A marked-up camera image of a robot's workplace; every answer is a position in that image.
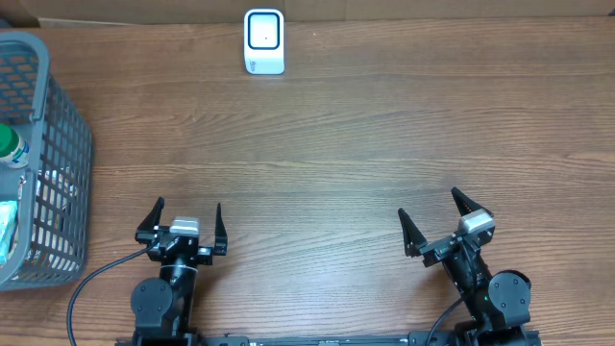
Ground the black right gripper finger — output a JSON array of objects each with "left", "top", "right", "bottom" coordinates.
[
  {"left": 451, "top": 186, "right": 493, "bottom": 216},
  {"left": 398, "top": 208, "right": 428, "bottom": 257}
]

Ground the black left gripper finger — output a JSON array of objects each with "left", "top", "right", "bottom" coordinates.
[
  {"left": 213, "top": 203, "right": 228, "bottom": 256},
  {"left": 135, "top": 197, "right": 164, "bottom": 242}
]

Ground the teal tissue pack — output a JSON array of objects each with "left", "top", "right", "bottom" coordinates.
[{"left": 0, "top": 200, "right": 18, "bottom": 265}]

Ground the green lid jar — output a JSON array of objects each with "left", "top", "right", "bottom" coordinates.
[{"left": 0, "top": 123, "right": 30, "bottom": 169}]

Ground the brown bread bag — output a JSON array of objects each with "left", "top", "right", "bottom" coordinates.
[{"left": 26, "top": 170, "right": 79, "bottom": 272}]

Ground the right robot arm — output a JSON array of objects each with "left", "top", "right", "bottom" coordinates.
[{"left": 398, "top": 187, "right": 542, "bottom": 346}]

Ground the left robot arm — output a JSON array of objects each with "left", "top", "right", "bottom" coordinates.
[{"left": 131, "top": 198, "right": 228, "bottom": 345}]

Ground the white barcode scanner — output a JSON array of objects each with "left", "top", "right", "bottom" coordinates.
[{"left": 243, "top": 8, "right": 285, "bottom": 75}]

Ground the grey plastic mesh basket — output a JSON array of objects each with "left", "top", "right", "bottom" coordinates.
[{"left": 1, "top": 32, "right": 94, "bottom": 291}]

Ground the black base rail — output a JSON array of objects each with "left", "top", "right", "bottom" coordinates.
[{"left": 201, "top": 331, "right": 462, "bottom": 346}]

